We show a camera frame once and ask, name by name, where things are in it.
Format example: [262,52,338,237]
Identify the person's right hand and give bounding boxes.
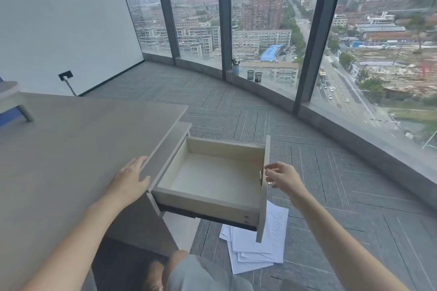
[264,161,305,199]

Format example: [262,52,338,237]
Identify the person's left hand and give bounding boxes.
[106,156,151,205]

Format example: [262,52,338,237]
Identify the stack of white printed papers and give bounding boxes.
[219,200,290,275]

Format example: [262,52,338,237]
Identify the light wooden drawer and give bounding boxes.
[151,135,271,244]

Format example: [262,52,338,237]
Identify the person's right forearm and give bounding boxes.
[290,185,410,291]

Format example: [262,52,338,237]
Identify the person's left forearm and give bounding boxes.
[19,195,130,291]

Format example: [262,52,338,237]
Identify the grey wooden desk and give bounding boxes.
[0,92,189,291]

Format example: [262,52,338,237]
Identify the person's bare leg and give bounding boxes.
[145,250,190,291]

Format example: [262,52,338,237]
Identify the person's grey shorts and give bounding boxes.
[165,255,253,291]

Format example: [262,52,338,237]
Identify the blue perforated metal panel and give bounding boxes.
[0,75,26,128]

